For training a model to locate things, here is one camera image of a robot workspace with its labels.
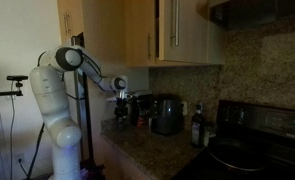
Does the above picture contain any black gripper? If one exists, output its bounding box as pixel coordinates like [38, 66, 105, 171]
[114, 98, 130, 130]

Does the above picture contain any narrow closed cupboard door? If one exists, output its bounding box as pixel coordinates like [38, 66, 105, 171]
[124, 0, 157, 67]

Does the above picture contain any black coffee maker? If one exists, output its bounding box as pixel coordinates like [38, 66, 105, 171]
[129, 91, 154, 129]

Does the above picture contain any wooden lower kitchen cabinet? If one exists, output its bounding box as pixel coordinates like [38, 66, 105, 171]
[99, 132, 156, 180]

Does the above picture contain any dark coffee maker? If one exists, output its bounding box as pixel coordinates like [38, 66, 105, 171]
[149, 93, 185, 136]

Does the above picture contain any white backsplash outlet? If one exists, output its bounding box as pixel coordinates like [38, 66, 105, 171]
[181, 100, 189, 117]

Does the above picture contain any dark glass bottle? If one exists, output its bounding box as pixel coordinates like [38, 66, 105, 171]
[190, 102, 207, 149]

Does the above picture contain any wooden cabinet above refrigerator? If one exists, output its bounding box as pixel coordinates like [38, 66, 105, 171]
[56, 0, 85, 46]

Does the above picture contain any dark frying pan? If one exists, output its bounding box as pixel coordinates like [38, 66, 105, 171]
[207, 137, 272, 173]

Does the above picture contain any black electric stove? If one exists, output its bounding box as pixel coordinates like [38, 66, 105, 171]
[171, 98, 295, 180]

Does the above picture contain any dark range hood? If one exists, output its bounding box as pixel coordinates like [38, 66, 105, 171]
[208, 0, 295, 32]

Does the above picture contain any short metal door handle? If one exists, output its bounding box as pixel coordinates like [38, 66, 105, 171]
[147, 32, 152, 61]

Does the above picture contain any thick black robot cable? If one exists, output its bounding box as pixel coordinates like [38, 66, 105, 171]
[18, 122, 46, 180]

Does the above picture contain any white wall power socket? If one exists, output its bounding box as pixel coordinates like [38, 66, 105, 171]
[14, 152, 26, 163]

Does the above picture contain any thin grey camera cable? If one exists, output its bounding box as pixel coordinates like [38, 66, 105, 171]
[8, 81, 16, 180]

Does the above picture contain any long metal door handle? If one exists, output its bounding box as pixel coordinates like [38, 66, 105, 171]
[169, 0, 181, 48]

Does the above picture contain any black camera on stand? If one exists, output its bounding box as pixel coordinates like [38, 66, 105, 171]
[6, 75, 29, 82]

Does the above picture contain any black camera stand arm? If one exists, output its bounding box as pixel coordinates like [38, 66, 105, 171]
[0, 81, 24, 98]

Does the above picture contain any wooden wall cupboard body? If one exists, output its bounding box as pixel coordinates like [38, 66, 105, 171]
[123, 0, 226, 69]

